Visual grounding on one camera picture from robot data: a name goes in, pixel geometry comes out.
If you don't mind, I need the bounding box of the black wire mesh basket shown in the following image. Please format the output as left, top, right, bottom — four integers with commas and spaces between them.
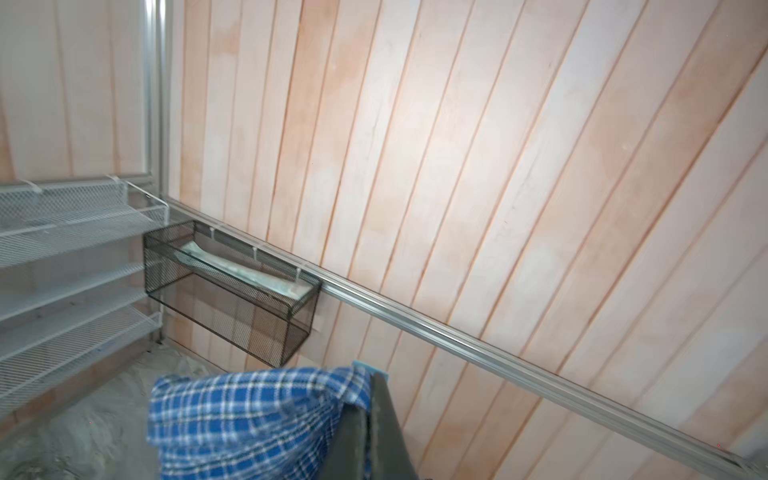
143, 220, 322, 367

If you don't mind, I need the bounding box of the blue checked shirt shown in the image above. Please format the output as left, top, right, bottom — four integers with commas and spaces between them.
147, 366, 372, 479

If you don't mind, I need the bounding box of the paper sheet in basket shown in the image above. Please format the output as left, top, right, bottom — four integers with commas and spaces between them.
174, 241, 313, 301

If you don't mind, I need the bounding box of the white wire mesh shelf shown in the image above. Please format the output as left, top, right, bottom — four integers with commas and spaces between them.
1, 177, 170, 418

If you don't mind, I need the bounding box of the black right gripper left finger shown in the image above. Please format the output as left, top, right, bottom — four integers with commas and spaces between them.
317, 405, 368, 480

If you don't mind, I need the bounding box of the aluminium wall frame rail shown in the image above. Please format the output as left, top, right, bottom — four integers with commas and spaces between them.
142, 1, 767, 479

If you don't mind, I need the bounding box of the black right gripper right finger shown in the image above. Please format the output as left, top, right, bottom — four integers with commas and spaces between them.
369, 373, 419, 480

